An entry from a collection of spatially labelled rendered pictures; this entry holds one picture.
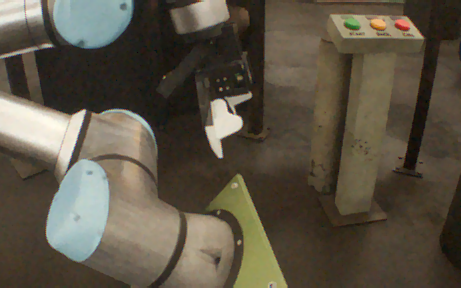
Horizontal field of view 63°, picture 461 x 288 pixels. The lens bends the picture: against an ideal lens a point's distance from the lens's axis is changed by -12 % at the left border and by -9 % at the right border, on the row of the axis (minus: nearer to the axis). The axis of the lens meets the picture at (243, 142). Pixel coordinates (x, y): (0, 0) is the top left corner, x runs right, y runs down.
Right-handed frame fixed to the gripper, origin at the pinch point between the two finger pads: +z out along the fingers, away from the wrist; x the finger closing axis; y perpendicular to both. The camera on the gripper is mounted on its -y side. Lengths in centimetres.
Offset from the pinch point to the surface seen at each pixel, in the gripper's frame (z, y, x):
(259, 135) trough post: 44, -14, 89
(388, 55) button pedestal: 4, 36, 42
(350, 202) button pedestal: 48, 19, 41
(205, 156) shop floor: 40, -33, 71
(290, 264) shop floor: 50, 1, 18
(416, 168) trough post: 61, 46, 72
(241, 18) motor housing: -6, -9, 88
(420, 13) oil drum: 54, 107, 297
